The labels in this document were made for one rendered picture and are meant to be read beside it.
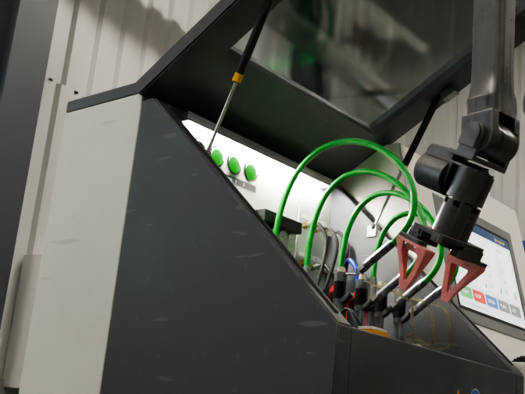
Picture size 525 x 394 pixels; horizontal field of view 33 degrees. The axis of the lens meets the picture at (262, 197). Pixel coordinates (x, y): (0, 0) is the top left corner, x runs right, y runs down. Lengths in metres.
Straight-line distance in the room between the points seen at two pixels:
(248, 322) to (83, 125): 0.75
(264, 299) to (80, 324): 0.51
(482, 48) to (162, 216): 0.75
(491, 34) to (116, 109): 0.95
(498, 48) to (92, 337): 1.01
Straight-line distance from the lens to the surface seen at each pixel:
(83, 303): 1.93
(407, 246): 1.33
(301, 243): 2.25
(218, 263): 1.66
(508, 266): 2.72
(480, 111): 1.35
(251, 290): 1.58
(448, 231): 1.33
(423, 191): 2.38
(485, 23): 1.42
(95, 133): 2.06
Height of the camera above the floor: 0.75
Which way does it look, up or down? 16 degrees up
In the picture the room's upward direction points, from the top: 6 degrees clockwise
